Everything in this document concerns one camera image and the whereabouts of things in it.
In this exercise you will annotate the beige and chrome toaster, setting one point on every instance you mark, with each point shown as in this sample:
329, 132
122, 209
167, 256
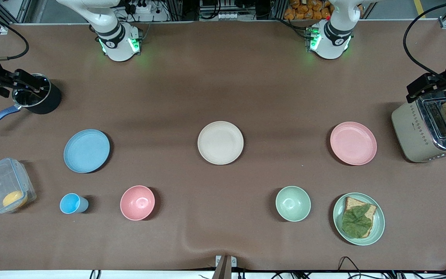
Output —
412, 131

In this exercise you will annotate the green lettuce leaf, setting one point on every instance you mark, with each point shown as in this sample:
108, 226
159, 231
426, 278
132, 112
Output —
356, 221

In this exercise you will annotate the brown bread slice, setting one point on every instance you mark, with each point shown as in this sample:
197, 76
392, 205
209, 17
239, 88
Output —
362, 203

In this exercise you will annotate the bag of orange snacks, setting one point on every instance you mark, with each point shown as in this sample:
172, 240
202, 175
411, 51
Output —
302, 9

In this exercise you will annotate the green plate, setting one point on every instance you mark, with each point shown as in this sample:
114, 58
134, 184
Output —
379, 224

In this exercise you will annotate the brown table mat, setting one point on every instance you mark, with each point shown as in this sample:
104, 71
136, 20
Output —
223, 77

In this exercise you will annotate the blue plate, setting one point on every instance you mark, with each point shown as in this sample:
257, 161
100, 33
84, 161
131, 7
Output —
86, 151

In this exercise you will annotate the beige plate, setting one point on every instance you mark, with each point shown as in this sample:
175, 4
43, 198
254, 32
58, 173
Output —
220, 142

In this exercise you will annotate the white power strip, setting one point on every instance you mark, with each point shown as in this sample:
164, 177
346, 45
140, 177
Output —
223, 16
145, 7

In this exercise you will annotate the pink bowl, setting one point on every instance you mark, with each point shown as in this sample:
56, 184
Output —
137, 203

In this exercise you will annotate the green bowl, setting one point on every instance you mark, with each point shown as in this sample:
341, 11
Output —
293, 204

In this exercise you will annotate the blue cup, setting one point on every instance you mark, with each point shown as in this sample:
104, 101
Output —
72, 204

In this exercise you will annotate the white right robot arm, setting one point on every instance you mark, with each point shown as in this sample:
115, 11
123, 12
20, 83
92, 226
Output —
111, 33

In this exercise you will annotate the pink plate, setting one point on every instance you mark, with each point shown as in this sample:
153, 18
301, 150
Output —
353, 143

